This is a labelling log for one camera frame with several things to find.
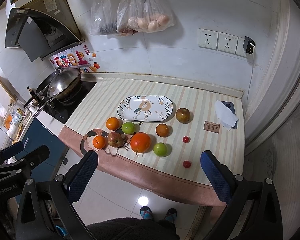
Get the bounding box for cherry tomato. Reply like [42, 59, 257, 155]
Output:
[183, 160, 191, 169]
[183, 137, 190, 143]

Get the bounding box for red apple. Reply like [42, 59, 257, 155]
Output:
[108, 132, 123, 148]

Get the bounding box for green apple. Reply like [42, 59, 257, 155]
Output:
[121, 122, 135, 135]
[153, 142, 168, 157]

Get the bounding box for large orange persimmon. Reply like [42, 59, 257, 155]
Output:
[130, 132, 151, 154]

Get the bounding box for brownish red-green apple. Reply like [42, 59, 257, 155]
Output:
[175, 108, 191, 124]

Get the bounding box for dark orange tangerine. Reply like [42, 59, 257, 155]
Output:
[155, 124, 170, 138]

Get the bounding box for blue cabinet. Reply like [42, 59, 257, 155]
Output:
[15, 119, 69, 182]

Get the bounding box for cat shaped placemat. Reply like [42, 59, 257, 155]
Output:
[80, 128, 132, 155]

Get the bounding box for black induction cooktop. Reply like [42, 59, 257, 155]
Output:
[43, 80, 96, 124]

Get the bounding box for small brown card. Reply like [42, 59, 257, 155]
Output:
[204, 121, 220, 133]

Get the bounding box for blue slipper right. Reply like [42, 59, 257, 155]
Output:
[164, 208, 178, 223]

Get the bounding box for blue slipper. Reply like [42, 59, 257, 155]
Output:
[140, 206, 154, 220]
[164, 208, 178, 223]

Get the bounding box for white tissue paper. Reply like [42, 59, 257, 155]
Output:
[215, 100, 238, 131]

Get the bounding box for steel wok with lid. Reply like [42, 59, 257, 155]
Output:
[24, 68, 82, 118]

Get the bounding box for blue slipper left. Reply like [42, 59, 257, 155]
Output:
[140, 206, 154, 220]

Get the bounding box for dark blue phone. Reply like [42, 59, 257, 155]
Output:
[222, 101, 237, 129]

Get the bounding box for striped table cloth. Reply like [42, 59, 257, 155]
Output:
[59, 77, 244, 206]

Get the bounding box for floral oval ceramic plate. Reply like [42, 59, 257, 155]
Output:
[117, 95, 173, 122]

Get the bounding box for black range hood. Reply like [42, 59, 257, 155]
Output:
[5, 8, 80, 62]

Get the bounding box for black plug adapter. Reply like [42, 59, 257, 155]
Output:
[243, 36, 255, 55]

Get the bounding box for plastic bag dark contents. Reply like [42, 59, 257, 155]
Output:
[90, 0, 121, 36]

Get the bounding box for plastic bag of eggs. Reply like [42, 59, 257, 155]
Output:
[116, 0, 175, 35]

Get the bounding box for colourful wall sticker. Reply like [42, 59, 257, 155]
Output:
[49, 43, 100, 73]

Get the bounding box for white wall socket right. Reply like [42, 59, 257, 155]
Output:
[236, 37, 247, 58]

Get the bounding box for white wall socket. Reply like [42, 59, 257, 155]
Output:
[236, 37, 247, 58]
[197, 29, 218, 50]
[217, 32, 238, 54]

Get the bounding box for white wall socket middle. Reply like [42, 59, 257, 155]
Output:
[217, 32, 238, 54]

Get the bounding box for white wall socket left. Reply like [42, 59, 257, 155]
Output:
[197, 29, 218, 50]

